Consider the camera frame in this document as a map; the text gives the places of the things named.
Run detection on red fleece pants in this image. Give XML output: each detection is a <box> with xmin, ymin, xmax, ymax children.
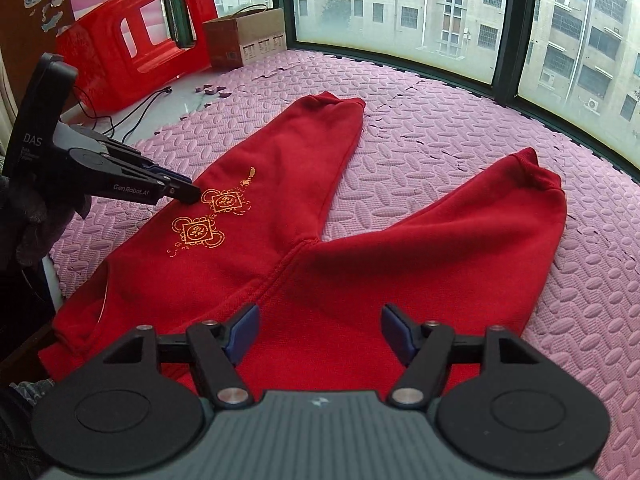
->
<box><xmin>39</xmin><ymin>93</ymin><xmax>566</xmax><ymax>394</ymax></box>

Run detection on green window frame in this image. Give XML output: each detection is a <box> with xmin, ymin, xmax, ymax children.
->
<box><xmin>159</xmin><ymin>0</ymin><xmax>640</xmax><ymax>183</ymax></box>

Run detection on loose pink foam pieces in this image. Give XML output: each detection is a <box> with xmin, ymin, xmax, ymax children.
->
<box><xmin>195</xmin><ymin>84</ymin><xmax>231</xmax><ymax>99</ymax></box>

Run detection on brown wooden cabinet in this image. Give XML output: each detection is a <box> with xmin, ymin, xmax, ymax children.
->
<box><xmin>1</xmin><ymin>0</ymin><xmax>74</xmax><ymax>103</ymax></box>

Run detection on brown cardboard box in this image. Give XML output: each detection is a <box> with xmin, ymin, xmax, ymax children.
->
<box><xmin>203</xmin><ymin>6</ymin><xmax>288</xmax><ymax>70</ymax></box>

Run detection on gloved left hand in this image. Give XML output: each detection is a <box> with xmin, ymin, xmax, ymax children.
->
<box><xmin>1</xmin><ymin>176</ymin><xmax>92</xmax><ymax>271</ymax></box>

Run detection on pink foam floor mat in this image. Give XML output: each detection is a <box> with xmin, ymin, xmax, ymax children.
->
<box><xmin>53</xmin><ymin>51</ymin><xmax>639</xmax><ymax>479</ymax></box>

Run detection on red plastic stool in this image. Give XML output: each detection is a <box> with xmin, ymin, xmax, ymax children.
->
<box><xmin>55</xmin><ymin>0</ymin><xmax>218</xmax><ymax>115</ymax></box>

